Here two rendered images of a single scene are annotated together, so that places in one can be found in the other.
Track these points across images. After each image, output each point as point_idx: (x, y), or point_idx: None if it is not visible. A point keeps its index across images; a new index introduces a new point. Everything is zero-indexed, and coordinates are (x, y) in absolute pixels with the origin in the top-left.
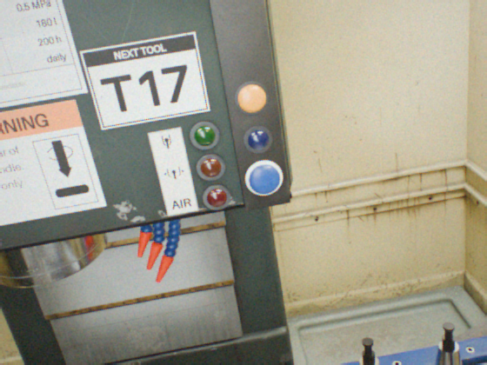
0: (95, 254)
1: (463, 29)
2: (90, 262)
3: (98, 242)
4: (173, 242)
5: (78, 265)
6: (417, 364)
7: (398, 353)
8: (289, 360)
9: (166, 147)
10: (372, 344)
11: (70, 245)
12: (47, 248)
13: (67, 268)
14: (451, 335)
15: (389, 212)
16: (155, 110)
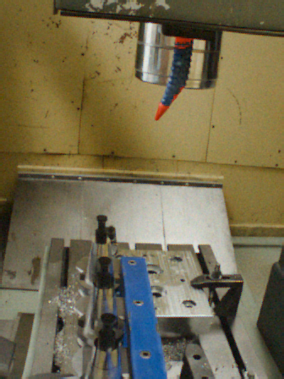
0: (161, 80)
1: None
2: (155, 82)
3: (166, 75)
4: (165, 92)
5: (147, 77)
6: (139, 370)
7: (162, 359)
8: (97, 217)
9: None
10: (100, 263)
11: (147, 59)
12: (139, 53)
13: (142, 74)
14: (102, 327)
15: None
16: None
